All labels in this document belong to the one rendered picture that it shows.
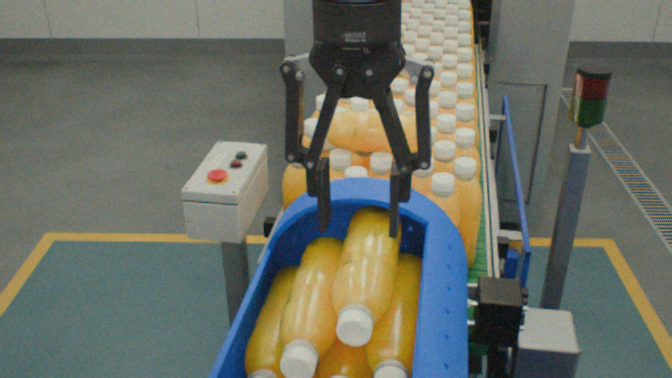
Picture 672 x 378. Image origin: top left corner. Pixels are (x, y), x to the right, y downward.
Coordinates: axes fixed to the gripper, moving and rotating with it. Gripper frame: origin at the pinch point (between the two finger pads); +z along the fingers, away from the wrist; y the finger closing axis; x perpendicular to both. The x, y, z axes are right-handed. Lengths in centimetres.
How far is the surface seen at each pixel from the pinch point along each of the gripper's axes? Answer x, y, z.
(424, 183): 50, 5, 26
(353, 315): 0.3, -0.8, 14.5
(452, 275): 11.2, 9.8, 16.3
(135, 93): 342, -201, 131
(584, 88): 63, 32, 11
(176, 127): 293, -153, 132
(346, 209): 22.7, -5.0, 14.9
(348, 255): 9.9, -2.8, 13.5
